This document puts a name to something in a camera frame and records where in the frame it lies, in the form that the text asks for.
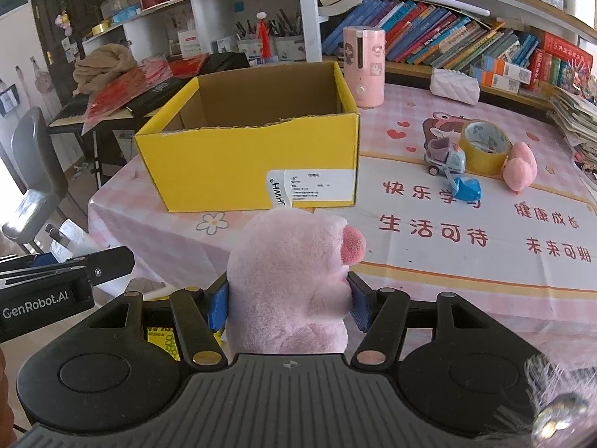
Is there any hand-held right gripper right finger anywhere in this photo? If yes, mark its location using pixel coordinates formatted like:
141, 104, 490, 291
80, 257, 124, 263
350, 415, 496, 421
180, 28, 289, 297
347, 271, 495, 369

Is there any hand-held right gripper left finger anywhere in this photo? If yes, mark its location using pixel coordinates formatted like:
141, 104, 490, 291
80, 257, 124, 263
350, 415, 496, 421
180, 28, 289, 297
86, 273, 231, 368

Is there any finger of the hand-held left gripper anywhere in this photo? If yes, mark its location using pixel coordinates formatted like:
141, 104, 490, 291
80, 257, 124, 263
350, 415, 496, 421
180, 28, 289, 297
28, 252, 71, 270
65, 246, 136, 292

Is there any white plastic bottle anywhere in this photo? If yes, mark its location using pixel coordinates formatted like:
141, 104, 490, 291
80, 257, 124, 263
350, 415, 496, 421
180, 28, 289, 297
45, 219, 96, 262

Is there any large pink plush toy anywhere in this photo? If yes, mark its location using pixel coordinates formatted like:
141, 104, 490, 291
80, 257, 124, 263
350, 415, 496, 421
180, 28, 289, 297
225, 210, 367, 354

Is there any yellow cardboard box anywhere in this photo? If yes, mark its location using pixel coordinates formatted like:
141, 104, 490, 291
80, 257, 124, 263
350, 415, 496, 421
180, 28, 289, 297
134, 60, 361, 213

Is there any grey purple toy truck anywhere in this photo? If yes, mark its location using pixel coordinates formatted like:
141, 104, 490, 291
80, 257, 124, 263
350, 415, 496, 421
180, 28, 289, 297
423, 137, 467, 178

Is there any yellow tape roll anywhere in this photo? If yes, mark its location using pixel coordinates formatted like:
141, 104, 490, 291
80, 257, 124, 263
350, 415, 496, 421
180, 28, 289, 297
458, 120, 512, 175

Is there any small pink plush duck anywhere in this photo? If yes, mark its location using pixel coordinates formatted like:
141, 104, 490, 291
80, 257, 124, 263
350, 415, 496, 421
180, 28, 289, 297
502, 142, 538, 193

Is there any yellow black packet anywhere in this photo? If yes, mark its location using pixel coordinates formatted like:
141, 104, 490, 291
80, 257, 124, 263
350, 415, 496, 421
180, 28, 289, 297
147, 327, 182, 362

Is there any pink printed tablecloth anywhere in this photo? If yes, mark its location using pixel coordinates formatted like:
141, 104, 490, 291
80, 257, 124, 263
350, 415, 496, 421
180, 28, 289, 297
88, 81, 597, 369

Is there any grey chair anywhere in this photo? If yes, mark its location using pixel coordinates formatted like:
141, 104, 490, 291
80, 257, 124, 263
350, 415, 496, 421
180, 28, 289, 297
2, 106, 71, 255

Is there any black electronic keyboard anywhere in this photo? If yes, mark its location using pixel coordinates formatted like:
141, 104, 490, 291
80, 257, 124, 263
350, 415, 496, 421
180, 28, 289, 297
49, 79, 187, 127

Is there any blue crumpled plastic piece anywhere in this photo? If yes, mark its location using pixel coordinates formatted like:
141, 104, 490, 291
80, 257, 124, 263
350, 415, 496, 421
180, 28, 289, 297
444, 168, 482, 202

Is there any pile of red packets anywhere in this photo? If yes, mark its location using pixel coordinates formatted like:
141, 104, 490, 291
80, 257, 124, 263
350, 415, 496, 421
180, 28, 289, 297
81, 53, 208, 136

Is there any beige bundled cloth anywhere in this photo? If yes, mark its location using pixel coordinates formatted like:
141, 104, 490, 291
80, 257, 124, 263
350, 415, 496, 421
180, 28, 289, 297
73, 43, 138, 96

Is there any grey fuzzy item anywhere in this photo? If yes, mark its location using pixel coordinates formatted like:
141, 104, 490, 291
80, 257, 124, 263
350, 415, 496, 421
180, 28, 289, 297
522, 352, 597, 448

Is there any black case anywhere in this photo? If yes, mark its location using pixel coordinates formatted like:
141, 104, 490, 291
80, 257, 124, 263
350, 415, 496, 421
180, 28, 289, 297
205, 53, 250, 74

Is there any white red label box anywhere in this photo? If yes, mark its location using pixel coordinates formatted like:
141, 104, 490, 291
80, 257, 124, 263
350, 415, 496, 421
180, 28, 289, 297
177, 28, 206, 57

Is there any pink thermos bottle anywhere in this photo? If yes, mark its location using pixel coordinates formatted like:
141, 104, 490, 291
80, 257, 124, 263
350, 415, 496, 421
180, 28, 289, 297
343, 25, 386, 109

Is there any white quilted bag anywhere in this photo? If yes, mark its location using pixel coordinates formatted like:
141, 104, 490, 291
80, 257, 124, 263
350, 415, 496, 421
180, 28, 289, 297
429, 68, 481, 105

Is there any white pen holder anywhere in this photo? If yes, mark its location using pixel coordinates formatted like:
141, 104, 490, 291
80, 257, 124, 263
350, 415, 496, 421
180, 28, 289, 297
273, 35, 306, 62
236, 37, 271, 63

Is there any red white toy pen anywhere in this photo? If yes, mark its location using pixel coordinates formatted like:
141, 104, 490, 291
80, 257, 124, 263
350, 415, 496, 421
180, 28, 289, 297
256, 12, 272, 61

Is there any stack of orange blue boxes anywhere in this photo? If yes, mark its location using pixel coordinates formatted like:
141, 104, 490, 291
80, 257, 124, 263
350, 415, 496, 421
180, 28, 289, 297
469, 55, 532, 95

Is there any stack of papers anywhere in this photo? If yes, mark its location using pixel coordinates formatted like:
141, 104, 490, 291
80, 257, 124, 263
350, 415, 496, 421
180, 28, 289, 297
546, 84, 597, 197

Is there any white bookshelf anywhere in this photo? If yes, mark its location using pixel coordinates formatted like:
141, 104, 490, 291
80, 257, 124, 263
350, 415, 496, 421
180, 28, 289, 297
81, 0, 597, 113

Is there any row of red thick books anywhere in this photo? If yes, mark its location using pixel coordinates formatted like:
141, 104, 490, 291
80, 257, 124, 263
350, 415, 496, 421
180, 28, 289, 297
527, 32, 593, 91

